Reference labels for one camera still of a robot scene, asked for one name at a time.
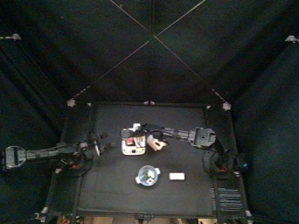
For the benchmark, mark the silver frame clamp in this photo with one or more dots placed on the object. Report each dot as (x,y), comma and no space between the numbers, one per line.
(71,102)
(291,38)
(15,37)
(149,102)
(226,106)

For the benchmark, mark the white knife holder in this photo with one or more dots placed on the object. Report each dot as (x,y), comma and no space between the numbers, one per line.
(134,147)

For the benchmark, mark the green toy piece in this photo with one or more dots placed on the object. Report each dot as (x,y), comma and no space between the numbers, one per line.
(146,175)

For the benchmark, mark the white rectangular block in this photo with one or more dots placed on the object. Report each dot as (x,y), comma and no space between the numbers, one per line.
(177,176)

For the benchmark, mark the white printed label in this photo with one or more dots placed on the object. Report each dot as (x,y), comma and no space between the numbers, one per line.
(230,198)

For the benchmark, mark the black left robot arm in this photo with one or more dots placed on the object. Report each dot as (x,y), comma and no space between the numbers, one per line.
(43,153)

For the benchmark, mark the red and white toy piece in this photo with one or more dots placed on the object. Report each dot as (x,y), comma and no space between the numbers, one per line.
(150,181)

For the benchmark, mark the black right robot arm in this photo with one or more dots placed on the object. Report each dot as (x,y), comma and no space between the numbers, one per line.
(202,138)

